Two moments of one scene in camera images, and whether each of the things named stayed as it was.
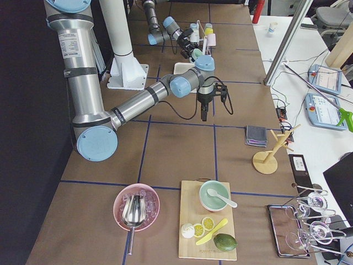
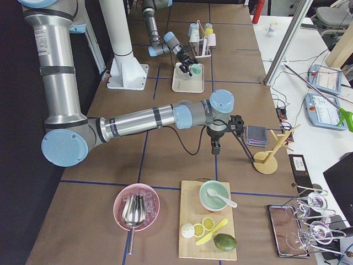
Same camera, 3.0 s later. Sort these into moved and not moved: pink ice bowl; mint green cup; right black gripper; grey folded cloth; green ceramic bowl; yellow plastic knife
Moved: mint green cup; right black gripper
Not moved: grey folded cloth; pink ice bowl; yellow plastic knife; green ceramic bowl
